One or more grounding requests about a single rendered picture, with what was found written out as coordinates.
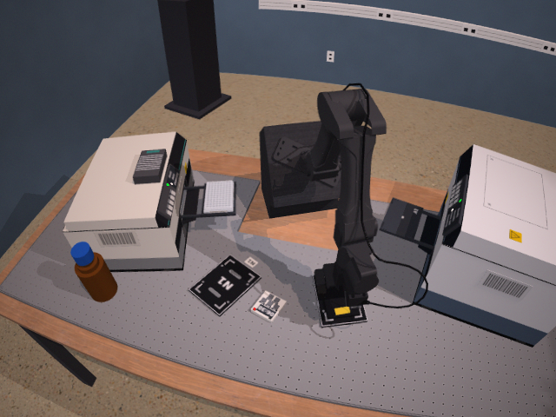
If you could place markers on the brown bottle with blue cap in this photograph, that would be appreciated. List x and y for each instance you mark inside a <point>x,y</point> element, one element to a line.
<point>94,274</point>

